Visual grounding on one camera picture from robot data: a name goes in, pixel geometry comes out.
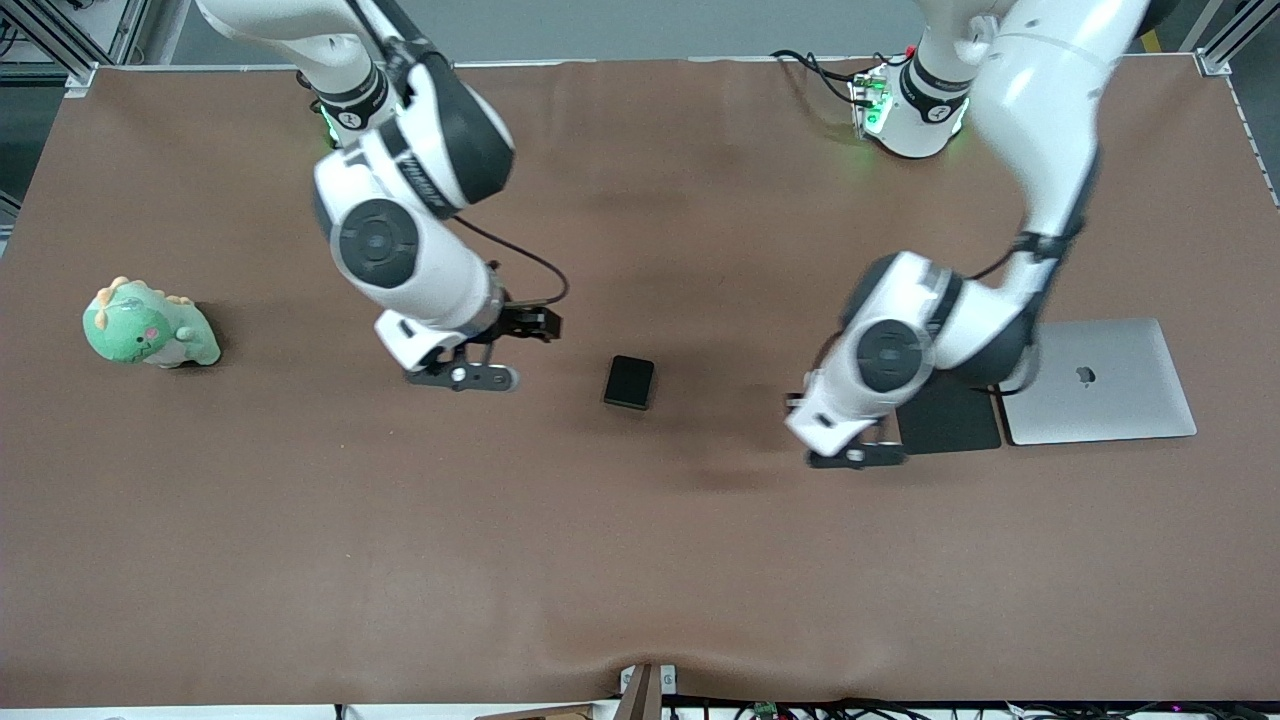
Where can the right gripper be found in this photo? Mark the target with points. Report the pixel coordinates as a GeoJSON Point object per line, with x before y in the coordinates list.
{"type": "Point", "coordinates": [520, 321]}

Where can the brown table cover mat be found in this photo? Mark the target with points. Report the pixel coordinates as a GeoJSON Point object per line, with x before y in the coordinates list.
{"type": "Point", "coordinates": [640, 550]}

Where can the green dinosaur plush toy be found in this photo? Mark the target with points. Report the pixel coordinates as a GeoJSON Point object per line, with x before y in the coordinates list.
{"type": "Point", "coordinates": [140, 330]}

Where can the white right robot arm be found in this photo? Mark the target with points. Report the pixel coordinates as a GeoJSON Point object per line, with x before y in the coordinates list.
{"type": "Point", "coordinates": [400, 260]}

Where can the grey table edge bracket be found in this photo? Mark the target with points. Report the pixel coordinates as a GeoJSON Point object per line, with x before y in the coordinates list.
{"type": "Point", "coordinates": [648, 690]}

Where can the black mouse pad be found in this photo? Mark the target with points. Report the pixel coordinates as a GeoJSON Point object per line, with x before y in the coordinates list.
{"type": "Point", "coordinates": [950, 425]}

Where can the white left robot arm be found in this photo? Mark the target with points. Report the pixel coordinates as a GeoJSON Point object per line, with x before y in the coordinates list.
{"type": "Point", "coordinates": [1040, 120]}

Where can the aluminium frame profile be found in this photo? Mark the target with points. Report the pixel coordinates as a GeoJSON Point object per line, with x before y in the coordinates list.
{"type": "Point", "coordinates": [1215, 60]}
{"type": "Point", "coordinates": [60, 40]}

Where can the small black box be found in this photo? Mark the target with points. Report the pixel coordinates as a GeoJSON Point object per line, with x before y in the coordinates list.
{"type": "Point", "coordinates": [629, 380]}

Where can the silver laptop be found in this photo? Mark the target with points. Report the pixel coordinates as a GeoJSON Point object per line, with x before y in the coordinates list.
{"type": "Point", "coordinates": [1100, 400]}

